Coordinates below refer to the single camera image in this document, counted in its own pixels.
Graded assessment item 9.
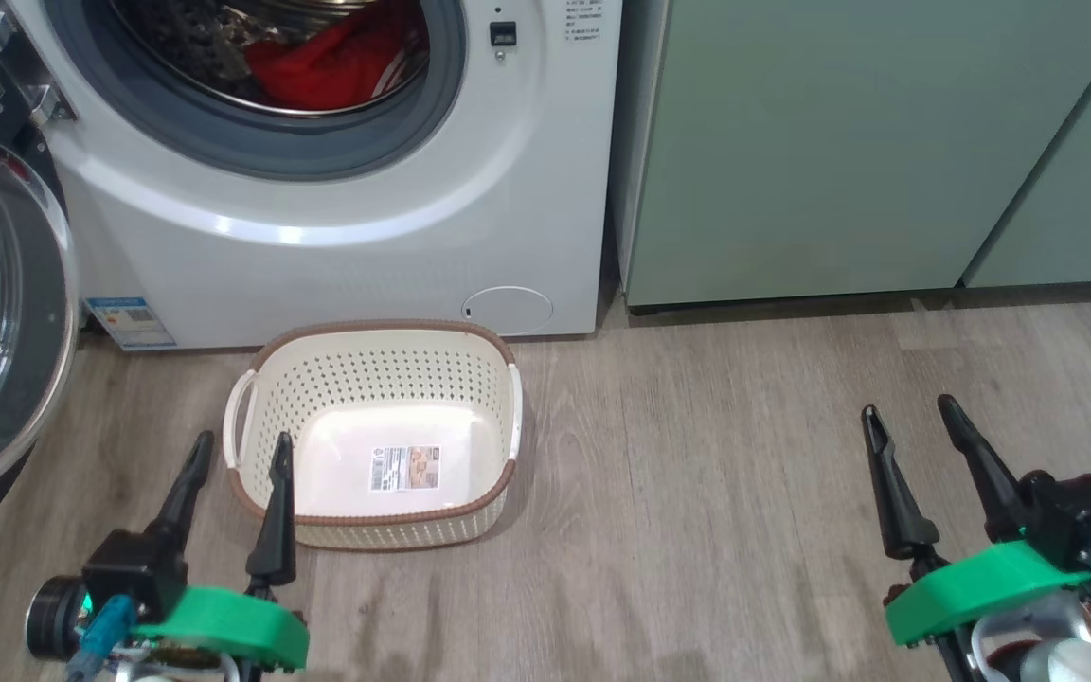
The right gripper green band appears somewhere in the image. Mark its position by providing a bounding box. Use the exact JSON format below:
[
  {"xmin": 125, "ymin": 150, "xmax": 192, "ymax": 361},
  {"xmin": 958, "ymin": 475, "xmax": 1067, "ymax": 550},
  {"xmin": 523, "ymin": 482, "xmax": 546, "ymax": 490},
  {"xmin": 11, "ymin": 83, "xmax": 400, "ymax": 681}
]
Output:
[{"xmin": 861, "ymin": 394, "xmax": 1091, "ymax": 650}]

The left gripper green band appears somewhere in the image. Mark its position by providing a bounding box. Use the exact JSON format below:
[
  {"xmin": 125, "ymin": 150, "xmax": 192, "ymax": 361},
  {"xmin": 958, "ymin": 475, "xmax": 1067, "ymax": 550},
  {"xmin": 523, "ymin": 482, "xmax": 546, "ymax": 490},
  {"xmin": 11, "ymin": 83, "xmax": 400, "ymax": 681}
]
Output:
[{"xmin": 129, "ymin": 431, "xmax": 311, "ymax": 673}]

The plain red garment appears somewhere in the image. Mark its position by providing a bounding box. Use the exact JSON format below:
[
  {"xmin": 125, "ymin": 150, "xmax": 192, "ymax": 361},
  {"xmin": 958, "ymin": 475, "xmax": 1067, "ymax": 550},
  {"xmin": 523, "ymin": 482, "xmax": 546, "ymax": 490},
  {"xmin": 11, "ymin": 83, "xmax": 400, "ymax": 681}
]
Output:
[{"xmin": 244, "ymin": 24, "xmax": 385, "ymax": 113}]

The cream perforated laundry basket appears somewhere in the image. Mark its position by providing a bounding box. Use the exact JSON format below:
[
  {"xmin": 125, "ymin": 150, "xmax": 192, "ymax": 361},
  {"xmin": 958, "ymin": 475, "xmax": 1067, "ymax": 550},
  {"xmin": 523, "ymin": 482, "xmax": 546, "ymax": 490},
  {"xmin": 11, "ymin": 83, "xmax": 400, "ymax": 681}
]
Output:
[{"xmin": 224, "ymin": 320, "xmax": 525, "ymax": 552}]

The white washing machine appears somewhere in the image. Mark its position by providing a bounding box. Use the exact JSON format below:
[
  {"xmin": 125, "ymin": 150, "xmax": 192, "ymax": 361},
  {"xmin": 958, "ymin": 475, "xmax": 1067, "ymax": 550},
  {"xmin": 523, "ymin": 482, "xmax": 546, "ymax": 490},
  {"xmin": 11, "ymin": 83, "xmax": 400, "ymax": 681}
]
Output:
[{"xmin": 0, "ymin": 0, "xmax": 624, "ymax": 353}]

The blue energy label sticker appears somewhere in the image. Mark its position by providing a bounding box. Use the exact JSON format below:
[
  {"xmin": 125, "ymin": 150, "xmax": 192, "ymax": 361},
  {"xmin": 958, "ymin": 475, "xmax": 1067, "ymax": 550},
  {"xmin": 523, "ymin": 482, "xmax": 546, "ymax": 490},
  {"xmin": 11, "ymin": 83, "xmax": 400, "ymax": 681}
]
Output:
[{"xmin": 84, "ymin": 296, "xmax": 177, "ymax": 353}]

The round white filter cover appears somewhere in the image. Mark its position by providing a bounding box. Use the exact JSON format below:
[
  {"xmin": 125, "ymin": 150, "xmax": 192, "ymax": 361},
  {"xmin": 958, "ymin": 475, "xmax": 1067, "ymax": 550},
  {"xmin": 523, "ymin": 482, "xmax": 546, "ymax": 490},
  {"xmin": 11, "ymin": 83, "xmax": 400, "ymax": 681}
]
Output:
[{"xmin": 462, "ymin": 286, "xmax": 554, "ymax": 337}]

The pale green cabinet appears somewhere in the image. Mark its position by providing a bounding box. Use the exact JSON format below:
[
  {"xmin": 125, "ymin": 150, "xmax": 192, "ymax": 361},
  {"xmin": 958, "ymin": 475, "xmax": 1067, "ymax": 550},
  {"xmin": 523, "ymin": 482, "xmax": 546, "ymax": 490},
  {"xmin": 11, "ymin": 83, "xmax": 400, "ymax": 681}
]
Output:
[{"xmin": 610, "ymin": 0, "xmax": 1091, "ymax": 309}]

